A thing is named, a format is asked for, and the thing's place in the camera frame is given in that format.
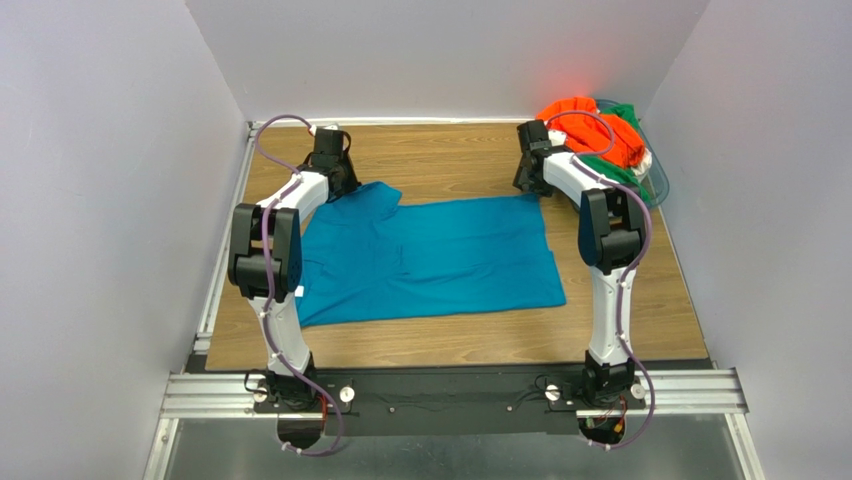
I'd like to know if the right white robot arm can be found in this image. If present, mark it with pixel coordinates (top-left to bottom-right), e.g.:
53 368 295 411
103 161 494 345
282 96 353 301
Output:
513 120 649 405

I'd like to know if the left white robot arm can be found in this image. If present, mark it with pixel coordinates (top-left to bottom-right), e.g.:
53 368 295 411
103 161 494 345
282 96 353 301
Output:
227 127 360 411

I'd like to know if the white t shirt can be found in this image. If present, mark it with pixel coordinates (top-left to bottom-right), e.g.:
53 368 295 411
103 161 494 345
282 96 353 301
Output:
545 129 654 181

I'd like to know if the orange t shirt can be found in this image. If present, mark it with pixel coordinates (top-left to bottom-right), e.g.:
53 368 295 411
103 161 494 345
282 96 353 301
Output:
535 97 645 169

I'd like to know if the teal plastic laundry basket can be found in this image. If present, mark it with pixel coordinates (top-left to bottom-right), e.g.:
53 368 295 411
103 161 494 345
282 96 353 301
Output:
596 98 670 208

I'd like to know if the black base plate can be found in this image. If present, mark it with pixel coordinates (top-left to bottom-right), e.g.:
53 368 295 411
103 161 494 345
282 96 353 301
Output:
243 363 647 443

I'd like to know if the aluminium frame rail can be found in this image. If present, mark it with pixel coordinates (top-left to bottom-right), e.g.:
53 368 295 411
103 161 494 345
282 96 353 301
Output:
145 362 765 479

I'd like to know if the green t shirt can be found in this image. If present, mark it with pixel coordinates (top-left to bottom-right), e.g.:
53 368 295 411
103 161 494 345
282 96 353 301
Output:
560 97 653 202

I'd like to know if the blue t shirt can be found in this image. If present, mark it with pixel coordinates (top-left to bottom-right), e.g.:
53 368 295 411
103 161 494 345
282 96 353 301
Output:
296 182 566 327

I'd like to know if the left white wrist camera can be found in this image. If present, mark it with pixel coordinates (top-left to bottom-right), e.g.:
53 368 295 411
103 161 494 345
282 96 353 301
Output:
308 123 341 136

